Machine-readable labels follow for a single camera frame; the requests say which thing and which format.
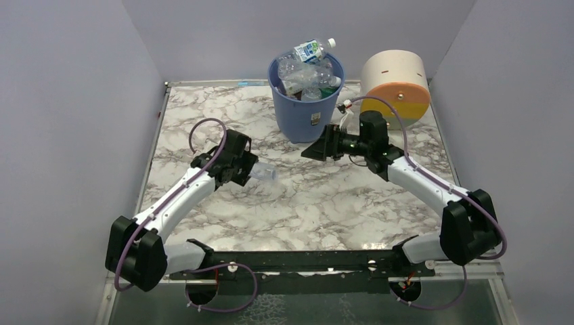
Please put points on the round pastel drawer cabinet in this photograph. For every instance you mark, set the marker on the round pastel drawer cabinet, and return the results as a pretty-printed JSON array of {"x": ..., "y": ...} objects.
[{"x": 397, "y": 76}]

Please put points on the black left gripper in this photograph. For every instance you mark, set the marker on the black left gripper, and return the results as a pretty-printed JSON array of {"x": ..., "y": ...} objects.
[{"x": 239, "y": 158}]

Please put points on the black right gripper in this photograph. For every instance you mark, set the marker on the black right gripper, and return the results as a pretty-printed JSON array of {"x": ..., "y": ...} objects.
[{"x": 334, "y": 142}]

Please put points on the bottle purple blue label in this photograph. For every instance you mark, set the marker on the bottle purple blue label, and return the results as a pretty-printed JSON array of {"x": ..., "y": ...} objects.
[{"x": 263, "y": 172}]

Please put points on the black aluminium mounting rail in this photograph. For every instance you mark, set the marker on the black aluminium mounting rail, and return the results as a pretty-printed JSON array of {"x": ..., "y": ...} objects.
[{"x": 207, "y": 274}]

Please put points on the green floral label bottle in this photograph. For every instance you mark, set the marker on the green floral label bottle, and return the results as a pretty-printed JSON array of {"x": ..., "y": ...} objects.
[{"x": 327, "y": 92}]

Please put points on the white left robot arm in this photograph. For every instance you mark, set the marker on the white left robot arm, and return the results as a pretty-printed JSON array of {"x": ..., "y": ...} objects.
[{"x": 137, "y": 252}]

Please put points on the clear bottle white cap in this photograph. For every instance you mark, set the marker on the clear bottle white cap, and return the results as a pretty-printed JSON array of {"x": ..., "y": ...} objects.
[{"x": 307, "y": 75}]

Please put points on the upright-lying bottle blue white label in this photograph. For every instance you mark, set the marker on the upright-lying bottle blue white label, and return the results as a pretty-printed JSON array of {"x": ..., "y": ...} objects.
[{"x": 291, "y": 89}]

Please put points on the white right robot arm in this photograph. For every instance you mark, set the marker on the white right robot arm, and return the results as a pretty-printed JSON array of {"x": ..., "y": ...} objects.
[{"x": 468, "y": 225}]

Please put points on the clear bottle white green label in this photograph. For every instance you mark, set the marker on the clear bottle white green label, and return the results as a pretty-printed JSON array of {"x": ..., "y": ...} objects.
[{"x": 311, "y": 94}]

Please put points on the blue plastic bin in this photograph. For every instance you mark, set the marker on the blue plastic bin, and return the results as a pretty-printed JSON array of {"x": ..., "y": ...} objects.
[{"x": 300, "y": 122}]

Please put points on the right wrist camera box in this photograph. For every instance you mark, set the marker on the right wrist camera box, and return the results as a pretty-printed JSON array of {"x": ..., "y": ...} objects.
[{"x": 347, "y": 114}]

